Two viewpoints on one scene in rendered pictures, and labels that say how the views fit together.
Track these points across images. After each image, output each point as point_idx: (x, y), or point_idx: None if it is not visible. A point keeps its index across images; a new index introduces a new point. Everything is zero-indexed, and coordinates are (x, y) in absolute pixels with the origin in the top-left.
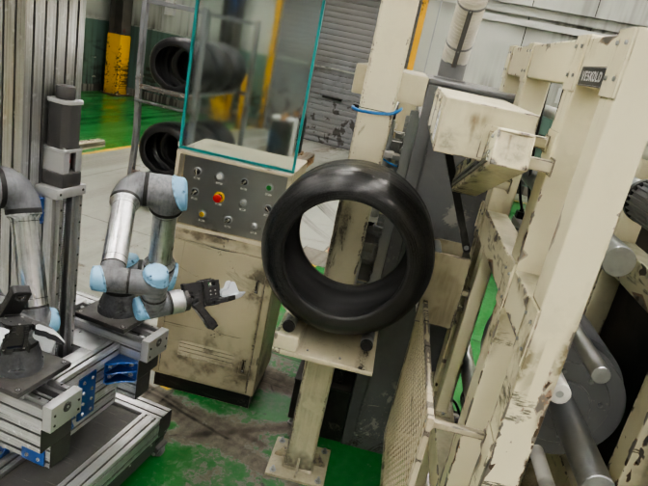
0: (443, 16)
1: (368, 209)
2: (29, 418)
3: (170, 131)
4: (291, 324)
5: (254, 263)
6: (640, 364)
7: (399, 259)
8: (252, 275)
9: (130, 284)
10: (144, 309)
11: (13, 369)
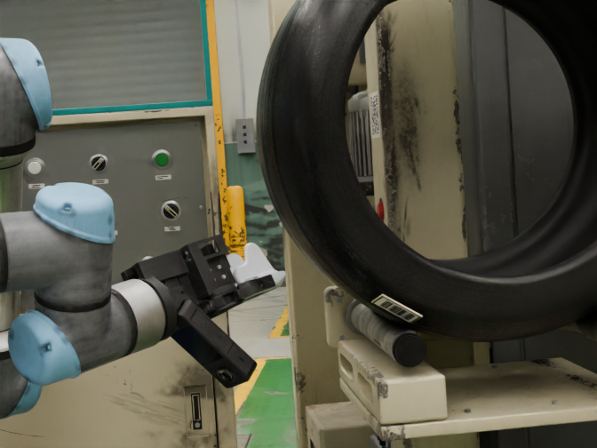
0: (246, 9)
1: (453, 70)
2: None
3: None
4: (417, 340)
5: (175, 353)
6: None
7: (516, 220)
8: (178, 384)
9: (12, 248)
10: (59, 333)
11: None
